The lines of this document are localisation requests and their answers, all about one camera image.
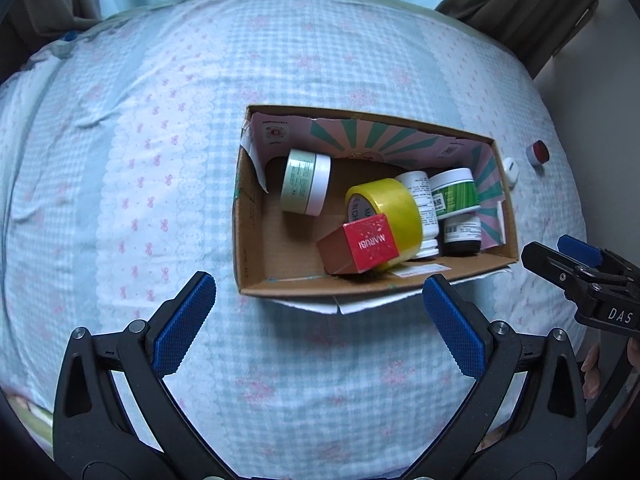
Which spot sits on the red carton box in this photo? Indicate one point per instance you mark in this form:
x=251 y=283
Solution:
x=357 y=250

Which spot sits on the person's right hand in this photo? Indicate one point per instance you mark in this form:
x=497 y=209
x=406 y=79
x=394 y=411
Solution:
x=591 y=372

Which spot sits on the cardboard box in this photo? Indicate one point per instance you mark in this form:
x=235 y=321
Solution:
x=300 y=240

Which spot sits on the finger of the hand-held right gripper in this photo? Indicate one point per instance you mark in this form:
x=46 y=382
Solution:
x=550 y=265
x=577 y=250

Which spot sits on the white pill bottle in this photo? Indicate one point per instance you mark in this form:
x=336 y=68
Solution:
x=422 y=210

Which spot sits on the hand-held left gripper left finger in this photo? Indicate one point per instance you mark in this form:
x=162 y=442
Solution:
x=182 y=325

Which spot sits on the yellow tape roll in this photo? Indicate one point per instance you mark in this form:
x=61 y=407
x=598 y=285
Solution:
x=387 y=220

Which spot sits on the small white container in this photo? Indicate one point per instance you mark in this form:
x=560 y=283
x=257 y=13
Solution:
x=510 y=170

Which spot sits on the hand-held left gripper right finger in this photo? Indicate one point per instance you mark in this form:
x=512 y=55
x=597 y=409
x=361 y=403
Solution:
x=456 y=330

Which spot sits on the small blue object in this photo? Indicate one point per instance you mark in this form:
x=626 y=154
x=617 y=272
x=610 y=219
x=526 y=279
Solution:
x=70 y=36

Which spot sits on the small red cap jar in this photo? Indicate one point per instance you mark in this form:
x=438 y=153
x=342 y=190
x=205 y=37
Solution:
x=537 y=152

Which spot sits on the pale green cream jar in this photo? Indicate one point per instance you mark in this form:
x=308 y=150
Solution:
x=305 y=182

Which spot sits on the small black jar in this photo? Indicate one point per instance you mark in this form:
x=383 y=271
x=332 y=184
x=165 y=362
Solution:
x=462 y=235

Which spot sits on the green label white jar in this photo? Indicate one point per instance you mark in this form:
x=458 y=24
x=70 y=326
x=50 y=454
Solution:
x=452 y=192

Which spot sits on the light blue checked bed sheet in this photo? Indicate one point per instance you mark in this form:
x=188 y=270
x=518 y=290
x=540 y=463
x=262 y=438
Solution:
x=150 y=160

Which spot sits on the yellow-green blanket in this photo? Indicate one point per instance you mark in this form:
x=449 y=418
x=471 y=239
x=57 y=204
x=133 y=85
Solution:
x=25 y=417

